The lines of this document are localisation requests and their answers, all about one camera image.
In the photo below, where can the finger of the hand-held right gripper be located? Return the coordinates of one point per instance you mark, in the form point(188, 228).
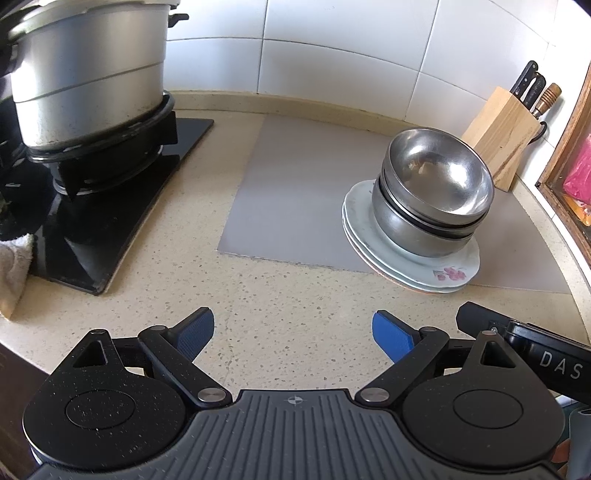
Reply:
point(480, 321)

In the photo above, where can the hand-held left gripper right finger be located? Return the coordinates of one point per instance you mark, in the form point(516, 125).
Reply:
point(392, 336)

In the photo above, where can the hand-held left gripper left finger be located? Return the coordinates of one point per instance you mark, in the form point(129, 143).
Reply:
point(194, 334)

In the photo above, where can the white plate with red flowers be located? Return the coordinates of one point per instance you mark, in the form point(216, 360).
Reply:
point(443, 272)
point(364, 253)

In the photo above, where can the cream plate with floral rim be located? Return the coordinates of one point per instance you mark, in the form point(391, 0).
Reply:
point(369, 264)

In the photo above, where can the stainless steel bowl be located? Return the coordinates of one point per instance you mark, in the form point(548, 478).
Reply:
point(438, 170)
point(443, 227)
point(415, 241)

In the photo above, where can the person's right hand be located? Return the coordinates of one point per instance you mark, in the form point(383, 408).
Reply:
point(561, 464)

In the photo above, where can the orange packet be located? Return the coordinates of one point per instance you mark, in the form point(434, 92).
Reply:
point(582, 210)

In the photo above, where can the black glass gas stove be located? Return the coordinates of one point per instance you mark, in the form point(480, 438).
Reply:
point(115, 194)

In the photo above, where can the grey counter mat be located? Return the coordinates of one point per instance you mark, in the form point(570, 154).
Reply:
point(295, 194)

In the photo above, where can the pink plastic bag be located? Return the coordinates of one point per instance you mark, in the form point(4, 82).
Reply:
point(581, 173)

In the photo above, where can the wooden knife block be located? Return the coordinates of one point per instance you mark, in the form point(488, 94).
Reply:
point(501, 134)

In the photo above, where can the white cloth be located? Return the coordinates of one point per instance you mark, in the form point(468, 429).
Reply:
point(14, 272)

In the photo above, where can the aluminium pressure cooker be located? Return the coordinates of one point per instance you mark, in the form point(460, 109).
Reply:
point(87, 78)

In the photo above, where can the wooden window frame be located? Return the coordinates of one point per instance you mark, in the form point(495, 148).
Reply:
point(561, 157)

